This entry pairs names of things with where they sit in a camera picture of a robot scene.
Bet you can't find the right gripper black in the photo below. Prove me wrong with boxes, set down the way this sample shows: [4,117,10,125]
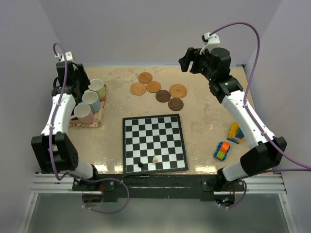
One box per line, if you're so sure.
[179,47,216,82]

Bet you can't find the woven rattan coaster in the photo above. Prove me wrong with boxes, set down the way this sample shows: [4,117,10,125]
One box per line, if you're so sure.
[130,82,146,96]
[169,84,187,99]

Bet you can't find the dark walnut coaster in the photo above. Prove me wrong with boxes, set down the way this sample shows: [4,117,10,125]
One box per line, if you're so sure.
[168,98,184,111]
[155,90,171,102]

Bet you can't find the light wooden coaster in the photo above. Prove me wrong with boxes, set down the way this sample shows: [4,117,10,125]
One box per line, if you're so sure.
[146,81,161,93]
[138,72,153,83]

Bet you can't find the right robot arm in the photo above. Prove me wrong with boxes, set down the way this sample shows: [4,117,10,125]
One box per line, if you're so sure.
[178,47,287,191]

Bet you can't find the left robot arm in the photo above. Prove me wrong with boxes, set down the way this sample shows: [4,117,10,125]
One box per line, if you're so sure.
[31,61,101,190]

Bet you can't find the green mug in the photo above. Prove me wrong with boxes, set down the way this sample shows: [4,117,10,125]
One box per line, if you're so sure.
[88,79,106,100]

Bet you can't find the light blue mug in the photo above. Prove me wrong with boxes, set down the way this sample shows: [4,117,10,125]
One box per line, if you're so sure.
[82,91,101,113]

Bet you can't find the pink mug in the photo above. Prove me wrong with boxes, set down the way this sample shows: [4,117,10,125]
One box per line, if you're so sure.
[70,103,94,125]

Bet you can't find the floral serving tray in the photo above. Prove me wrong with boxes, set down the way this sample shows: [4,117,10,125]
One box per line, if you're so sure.
[69,84,107,127]

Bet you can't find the black white chessboard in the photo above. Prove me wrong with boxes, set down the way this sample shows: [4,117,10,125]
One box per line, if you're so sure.
[122,114,189,176]

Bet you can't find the toy block tower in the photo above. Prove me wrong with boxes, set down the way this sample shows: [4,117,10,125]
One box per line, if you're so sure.
[227,122,244,144]

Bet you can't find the colourful toy car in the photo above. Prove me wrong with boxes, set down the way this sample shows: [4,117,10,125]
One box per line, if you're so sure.
[213,141,230,161]

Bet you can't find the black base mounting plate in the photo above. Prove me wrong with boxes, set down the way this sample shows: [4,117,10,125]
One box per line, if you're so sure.
[72,174,244,202]

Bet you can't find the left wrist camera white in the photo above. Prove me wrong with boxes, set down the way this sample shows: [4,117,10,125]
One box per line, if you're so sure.
[55,51,75,63]

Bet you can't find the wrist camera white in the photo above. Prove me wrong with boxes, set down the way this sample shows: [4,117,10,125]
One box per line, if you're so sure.
[55,51,75,63]
[200,33,220,54]

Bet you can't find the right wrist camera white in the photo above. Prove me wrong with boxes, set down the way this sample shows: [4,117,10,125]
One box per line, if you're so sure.
[200,33,220,54]

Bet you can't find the front aluminium rail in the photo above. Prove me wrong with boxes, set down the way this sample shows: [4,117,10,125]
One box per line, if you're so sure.
[31,174,287,194]

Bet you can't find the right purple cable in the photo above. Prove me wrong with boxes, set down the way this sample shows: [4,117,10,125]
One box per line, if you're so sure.
[210,22,311,209]

